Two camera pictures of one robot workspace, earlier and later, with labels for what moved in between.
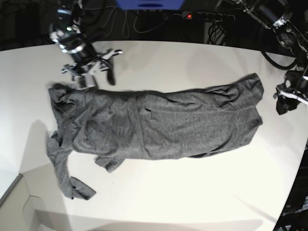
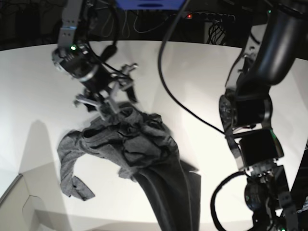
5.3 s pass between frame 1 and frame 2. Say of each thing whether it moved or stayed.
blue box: stayed
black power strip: stayed
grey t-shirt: moved
